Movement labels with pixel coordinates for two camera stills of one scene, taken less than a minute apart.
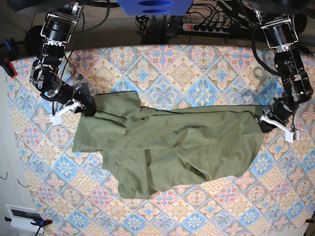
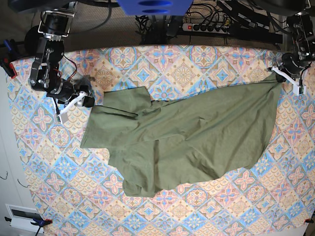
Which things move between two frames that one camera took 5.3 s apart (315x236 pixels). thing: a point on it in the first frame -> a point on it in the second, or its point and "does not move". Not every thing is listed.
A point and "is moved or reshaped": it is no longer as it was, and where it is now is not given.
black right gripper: (277, 114) -> (291, 65)
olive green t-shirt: (150, 150) is moved or reshaped
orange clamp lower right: (308, 221) does not move
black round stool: (34, 41) does not move
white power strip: (204, 28) does not move
